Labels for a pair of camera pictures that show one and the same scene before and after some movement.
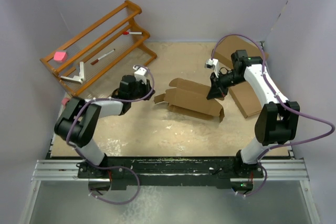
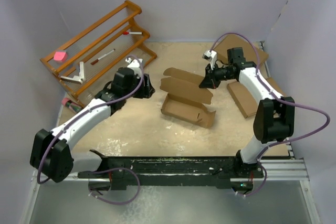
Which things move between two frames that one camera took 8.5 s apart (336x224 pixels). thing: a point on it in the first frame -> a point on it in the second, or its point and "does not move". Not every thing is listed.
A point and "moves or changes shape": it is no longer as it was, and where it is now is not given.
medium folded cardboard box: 242,94 does not move
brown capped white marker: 97,60 does not move
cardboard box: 188,96 moves or changes shape
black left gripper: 146,87 does not move
